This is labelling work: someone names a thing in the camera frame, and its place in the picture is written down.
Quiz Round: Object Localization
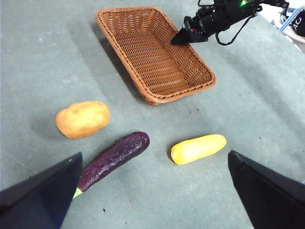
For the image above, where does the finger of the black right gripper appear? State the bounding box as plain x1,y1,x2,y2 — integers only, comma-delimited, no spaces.
171,26,208,45

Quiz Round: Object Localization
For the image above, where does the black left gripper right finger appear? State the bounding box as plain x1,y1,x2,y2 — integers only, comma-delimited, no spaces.
228,150,305,229

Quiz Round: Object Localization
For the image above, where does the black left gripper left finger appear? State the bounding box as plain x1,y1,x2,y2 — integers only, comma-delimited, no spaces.
0,152,83,229

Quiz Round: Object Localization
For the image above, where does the brown woven wicker basket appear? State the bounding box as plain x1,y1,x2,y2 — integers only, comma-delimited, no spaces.
95,6,217,106

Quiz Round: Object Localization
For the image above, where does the purple eggplant with green stem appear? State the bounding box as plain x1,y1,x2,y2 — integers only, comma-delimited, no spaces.
72,131,150,199

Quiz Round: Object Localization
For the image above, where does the yellow corn cob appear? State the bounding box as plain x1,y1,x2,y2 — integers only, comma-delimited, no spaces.
170,134,227,166

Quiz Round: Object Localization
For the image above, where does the brown potato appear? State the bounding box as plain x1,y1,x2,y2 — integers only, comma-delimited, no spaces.
55,100,111,139

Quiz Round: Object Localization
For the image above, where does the white and blue object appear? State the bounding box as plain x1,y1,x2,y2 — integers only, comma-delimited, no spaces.
278,7,305,44

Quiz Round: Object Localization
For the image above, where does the black bag with white letters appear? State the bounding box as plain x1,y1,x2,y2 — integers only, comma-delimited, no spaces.
291,9,305,38

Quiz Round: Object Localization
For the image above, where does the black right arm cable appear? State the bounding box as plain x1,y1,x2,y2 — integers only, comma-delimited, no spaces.
215,6,263,46

